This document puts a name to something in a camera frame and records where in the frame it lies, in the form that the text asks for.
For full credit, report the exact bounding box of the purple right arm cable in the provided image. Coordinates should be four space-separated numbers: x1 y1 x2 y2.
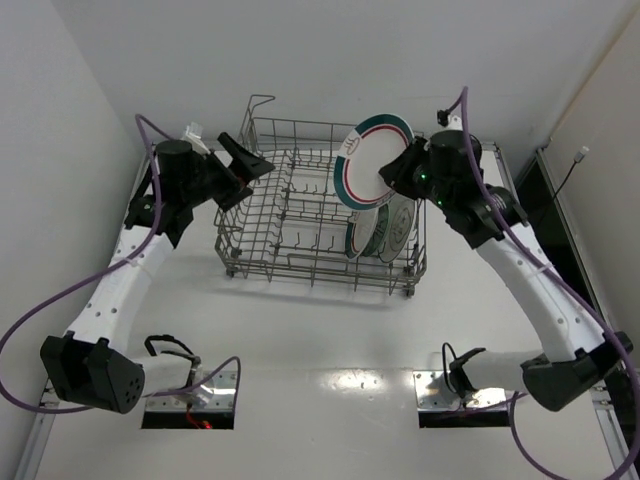
439 85 640 480

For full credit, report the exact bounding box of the metal base plate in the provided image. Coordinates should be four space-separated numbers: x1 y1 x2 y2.
145 370 238 413
413 370 510 413

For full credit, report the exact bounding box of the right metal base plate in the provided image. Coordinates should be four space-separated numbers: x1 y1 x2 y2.
413 370 510 413

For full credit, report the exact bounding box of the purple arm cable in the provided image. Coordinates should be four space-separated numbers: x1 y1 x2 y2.
0 113 242 415
439 85 640 480

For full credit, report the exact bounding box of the large white plate blue rim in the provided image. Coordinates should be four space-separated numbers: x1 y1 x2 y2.
378 195 416 264

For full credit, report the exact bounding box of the small teal patterned plate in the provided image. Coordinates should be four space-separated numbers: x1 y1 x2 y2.
363 204 389 257

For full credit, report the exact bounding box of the grey wire dish rack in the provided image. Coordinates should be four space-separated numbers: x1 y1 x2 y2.
215 94 427 297

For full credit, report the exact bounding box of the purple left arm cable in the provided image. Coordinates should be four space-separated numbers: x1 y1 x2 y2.
0 113 242 415

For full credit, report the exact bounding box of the black hanging wall cable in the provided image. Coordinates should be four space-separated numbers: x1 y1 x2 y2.
529 145 590 231

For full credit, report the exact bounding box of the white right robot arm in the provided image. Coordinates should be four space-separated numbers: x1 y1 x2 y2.
379 110 633 412

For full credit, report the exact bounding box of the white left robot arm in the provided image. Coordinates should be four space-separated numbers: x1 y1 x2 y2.
40 133 274 414

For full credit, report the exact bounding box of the white plate green red rim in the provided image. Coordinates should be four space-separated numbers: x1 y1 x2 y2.
345 209 379 260

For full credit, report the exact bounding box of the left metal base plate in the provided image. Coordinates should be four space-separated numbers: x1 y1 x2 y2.
145 370 238 413

